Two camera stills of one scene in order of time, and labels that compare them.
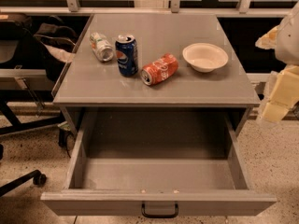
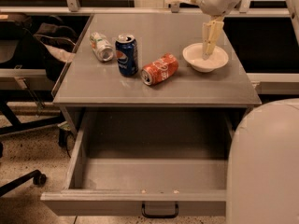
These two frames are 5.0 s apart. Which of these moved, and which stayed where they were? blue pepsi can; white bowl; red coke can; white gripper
Moved: white gripper
Stayed: red coke can; blue pepsi can; white bowl
